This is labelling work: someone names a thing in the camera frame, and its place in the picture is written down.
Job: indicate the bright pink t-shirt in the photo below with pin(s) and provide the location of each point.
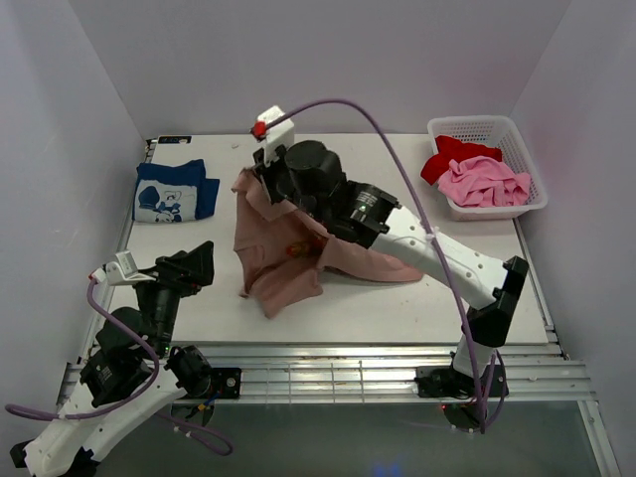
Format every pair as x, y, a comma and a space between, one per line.
483, 182

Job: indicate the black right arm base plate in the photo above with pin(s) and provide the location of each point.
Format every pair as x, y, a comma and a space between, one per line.
445, 382

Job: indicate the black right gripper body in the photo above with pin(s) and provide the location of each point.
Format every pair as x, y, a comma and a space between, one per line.
277, 184

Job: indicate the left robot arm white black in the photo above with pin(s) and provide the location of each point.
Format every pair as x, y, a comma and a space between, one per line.
134, 372

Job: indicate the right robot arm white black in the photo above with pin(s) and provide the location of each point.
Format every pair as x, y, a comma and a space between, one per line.
491, 287

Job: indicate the aluminium table frame rails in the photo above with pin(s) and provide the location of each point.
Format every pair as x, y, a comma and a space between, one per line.
385, 374

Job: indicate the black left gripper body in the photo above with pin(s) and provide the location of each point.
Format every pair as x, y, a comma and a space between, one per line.
164, 293

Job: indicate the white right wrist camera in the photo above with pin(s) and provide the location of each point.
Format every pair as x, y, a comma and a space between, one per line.
272, 132

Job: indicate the small blue label sticker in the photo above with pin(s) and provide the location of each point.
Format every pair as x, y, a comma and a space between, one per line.
173, 139

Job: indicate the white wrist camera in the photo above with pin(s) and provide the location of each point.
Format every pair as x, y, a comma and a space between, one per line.
121, 269
272, 132

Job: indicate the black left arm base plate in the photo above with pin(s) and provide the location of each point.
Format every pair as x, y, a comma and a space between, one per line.
223, 383

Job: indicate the white plastic laundry basket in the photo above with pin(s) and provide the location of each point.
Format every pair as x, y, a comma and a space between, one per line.
500, 132

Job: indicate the dusty pink printed t-shirt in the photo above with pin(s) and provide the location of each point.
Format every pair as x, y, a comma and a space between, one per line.
282, 252

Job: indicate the folded blue printed t-shirt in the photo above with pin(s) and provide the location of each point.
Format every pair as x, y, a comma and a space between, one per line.
174, 194

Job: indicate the red t-shirt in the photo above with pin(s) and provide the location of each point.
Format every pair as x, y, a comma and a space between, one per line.
449, 148

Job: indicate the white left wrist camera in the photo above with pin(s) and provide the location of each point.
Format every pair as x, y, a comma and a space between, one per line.
121, 269

